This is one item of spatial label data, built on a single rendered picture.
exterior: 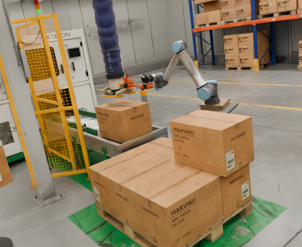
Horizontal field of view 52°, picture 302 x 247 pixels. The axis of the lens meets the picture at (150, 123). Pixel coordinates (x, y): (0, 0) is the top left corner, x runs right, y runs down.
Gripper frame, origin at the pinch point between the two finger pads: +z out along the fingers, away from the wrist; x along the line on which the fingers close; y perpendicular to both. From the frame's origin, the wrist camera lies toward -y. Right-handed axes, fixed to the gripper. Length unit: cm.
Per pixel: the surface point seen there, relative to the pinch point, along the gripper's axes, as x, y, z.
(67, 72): 22, 64, 57
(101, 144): -68, 31, 48
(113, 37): 53, 16, 14
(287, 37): -36, 264, -829
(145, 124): -51, -5, 4
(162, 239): -97, -129, 95
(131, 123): -43.7, -4.7, 23.0
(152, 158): -66, -60, 42
